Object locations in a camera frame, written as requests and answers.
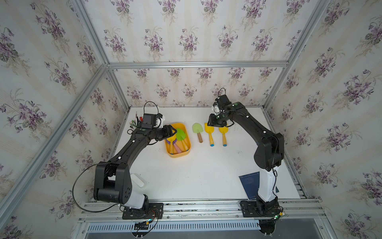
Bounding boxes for pink pen holder cup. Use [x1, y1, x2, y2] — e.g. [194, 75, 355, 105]
[129, 113, 143, 130]

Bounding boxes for yellow plastic storage box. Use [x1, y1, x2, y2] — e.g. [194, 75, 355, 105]
[165, 122, 192, 158]

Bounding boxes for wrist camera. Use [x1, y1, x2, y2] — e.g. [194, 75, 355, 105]
[212, 95, 231, 115]
[141, 113, 164, 129]

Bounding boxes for white remote control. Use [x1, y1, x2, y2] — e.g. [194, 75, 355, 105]
[130, 173, 146, 188]

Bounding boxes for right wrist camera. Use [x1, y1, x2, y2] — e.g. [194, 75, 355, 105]
[212, 95, 231, 115]

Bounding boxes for aluminium rail frame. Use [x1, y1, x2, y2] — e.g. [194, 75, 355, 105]
[71, 199, 336, 239]

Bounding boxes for light green shovel wooden handle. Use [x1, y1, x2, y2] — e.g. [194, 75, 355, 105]
[192, 122, 203, 143]

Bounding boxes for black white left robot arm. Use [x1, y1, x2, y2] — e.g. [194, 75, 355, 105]
[94, 125, 177, 209]

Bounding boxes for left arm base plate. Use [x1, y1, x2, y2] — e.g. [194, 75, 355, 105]
[122, 203, 164, 220]

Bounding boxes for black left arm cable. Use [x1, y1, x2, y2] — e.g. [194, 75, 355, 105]
[71, 162, 120, 213]

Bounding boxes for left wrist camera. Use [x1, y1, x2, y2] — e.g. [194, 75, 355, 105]
[141, 113, 164, 129]

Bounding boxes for purple shovel pink handle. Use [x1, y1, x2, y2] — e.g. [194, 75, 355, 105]
[173, 139, 182, 153]

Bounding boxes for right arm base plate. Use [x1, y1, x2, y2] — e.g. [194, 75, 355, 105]
[240, 198, 284, 219]

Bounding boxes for dark green shovel yellow handle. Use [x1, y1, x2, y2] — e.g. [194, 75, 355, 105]
[176, 128, 189, 151]

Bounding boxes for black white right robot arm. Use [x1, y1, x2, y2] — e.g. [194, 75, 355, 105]
[208, 95, 285, 215]

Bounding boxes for blue booklet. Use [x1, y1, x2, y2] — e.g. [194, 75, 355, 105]
[239, 170, 277, 202]

